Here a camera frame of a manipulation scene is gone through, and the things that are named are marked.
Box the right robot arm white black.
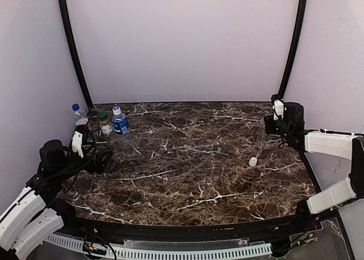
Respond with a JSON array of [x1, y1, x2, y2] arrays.
[[264, 95, 363, 230]]

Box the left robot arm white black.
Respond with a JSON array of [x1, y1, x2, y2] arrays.
[[1, 125, 113, 259]]

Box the Starbucks coffee bottle green cap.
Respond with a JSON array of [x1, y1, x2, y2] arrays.
[[98, 112, 113, 143]]

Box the Pepsi bottle blue label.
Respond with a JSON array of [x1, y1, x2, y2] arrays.
[[71, 103, 93, 138]]

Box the Pocari Sweat bottle white cap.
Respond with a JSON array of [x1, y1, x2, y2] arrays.
[[111, 106, 132, 150]]

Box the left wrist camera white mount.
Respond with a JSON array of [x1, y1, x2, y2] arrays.
[[71, 131, 84, 158]]

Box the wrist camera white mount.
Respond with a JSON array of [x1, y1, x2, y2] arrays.
[[71, 131, 84, 158], [271, 94, 285, 121]]

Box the black left camera cable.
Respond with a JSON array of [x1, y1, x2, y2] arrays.
[[39, 134, 97, 194]]

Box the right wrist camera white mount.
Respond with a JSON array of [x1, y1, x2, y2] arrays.
[[271, 94, 285, 121]]

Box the white slotted cable duct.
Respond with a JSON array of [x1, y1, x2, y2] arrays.
[[45, 234, 272, 259]]

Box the black front table rail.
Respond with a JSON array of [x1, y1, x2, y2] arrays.
[[53, 199, 328, 246]]

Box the black right corner frame post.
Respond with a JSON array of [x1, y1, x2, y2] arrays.
[[278, 0, 307, 98]]

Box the black corner frame post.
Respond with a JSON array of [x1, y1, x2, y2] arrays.
[[278, 0, 307, 98], [58, 0, 93, 109]]

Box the black left corner frame post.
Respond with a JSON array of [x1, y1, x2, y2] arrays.
[[58, 0, 93, 109]]

